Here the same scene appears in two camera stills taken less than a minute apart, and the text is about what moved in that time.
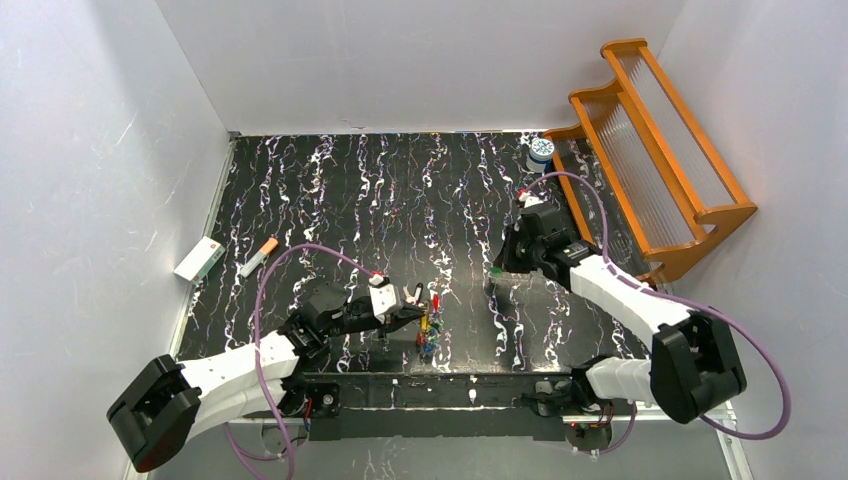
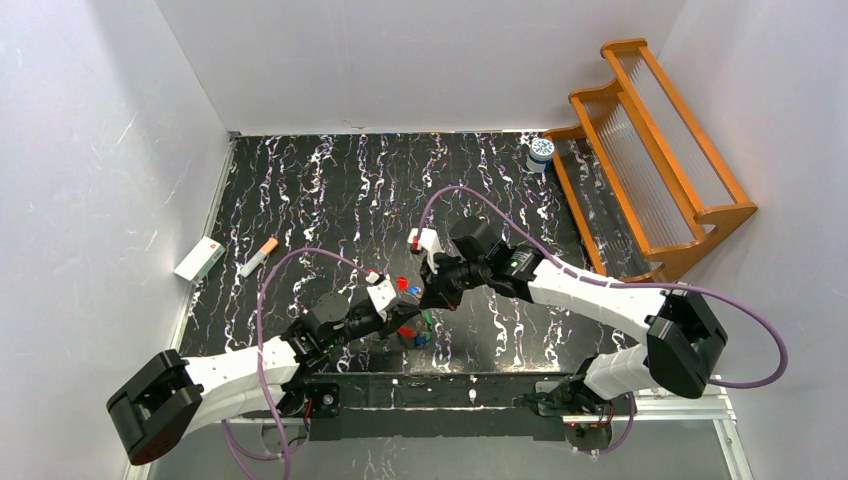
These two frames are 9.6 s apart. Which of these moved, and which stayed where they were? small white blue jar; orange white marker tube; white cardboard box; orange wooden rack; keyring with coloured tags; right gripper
Moved: right gripper; keyring with coloured tags
Stayed: white cardboard box; small white blue jar; orange wooden rack; orange white marker tube
